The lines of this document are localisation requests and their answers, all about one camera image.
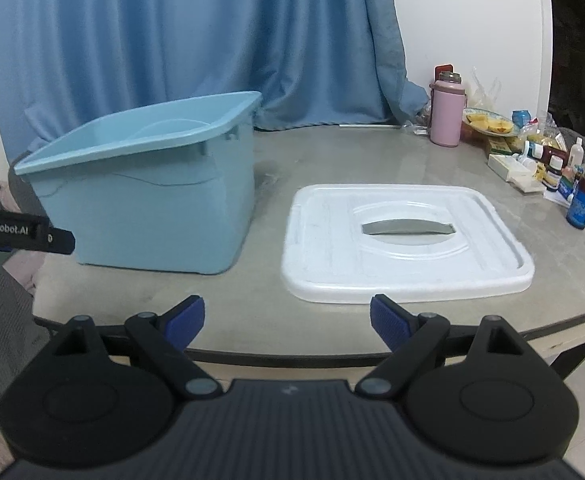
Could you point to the green and yellow box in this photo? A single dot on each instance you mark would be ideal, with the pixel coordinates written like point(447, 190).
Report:
point(499, 146)

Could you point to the small blue jar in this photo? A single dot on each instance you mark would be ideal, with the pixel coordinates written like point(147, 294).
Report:
point(520, 118)

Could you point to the light blue plastic storage bin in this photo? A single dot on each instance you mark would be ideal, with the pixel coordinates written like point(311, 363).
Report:
point(147, 210)

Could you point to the pink thermos bottle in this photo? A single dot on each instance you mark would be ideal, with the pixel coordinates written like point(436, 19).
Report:
point(446, 115)

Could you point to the brown bottle with blue label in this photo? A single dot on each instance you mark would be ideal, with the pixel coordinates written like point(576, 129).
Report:
point(582, 200)

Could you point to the grey round desktop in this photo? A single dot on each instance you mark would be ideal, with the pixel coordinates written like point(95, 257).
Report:
point(352, 155)

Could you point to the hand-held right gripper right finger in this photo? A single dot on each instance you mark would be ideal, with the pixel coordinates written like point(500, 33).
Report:
point(386, 319)

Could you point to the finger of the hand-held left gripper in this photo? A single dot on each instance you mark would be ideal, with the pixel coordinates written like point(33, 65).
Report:
point(61, 242)

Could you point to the small brown white-capped bottle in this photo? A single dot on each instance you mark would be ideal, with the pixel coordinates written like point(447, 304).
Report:
point(553, 174)

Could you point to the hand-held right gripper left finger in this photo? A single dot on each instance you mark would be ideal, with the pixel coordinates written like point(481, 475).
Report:
point(188, 314)

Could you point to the white flat box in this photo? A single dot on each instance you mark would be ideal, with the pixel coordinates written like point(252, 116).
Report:
point(514, 172)

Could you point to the small white squeeze bottle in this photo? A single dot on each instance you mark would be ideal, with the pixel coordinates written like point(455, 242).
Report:
point(576, 152)

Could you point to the white plastic bin lid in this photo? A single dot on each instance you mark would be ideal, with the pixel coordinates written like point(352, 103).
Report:
point(322, 260)

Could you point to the clear plastic bag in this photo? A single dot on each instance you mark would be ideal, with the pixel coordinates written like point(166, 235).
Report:
point(484, 90)

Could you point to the plate of yellow food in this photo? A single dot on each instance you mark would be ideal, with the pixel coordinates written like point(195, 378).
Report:
point(489, 124)

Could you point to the blue curtain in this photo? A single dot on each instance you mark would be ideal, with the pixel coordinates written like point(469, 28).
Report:
point(172, 35)

